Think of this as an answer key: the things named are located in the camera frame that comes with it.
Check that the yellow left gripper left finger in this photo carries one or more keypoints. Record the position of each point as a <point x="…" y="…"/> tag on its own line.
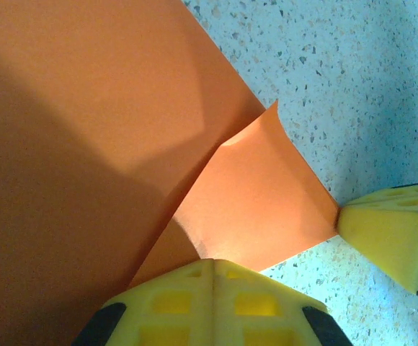
<point x="140" y="324"/>

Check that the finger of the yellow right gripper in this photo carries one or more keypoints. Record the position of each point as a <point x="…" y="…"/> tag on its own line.
<point x="411" y="192"/>
<point x="385" y="245"/>

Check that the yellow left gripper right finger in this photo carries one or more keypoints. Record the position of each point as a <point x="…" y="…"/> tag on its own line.
<point x="288" y="324"/>

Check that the orange square paper sheet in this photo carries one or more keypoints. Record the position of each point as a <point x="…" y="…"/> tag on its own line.
<point x="68" y="144"/>

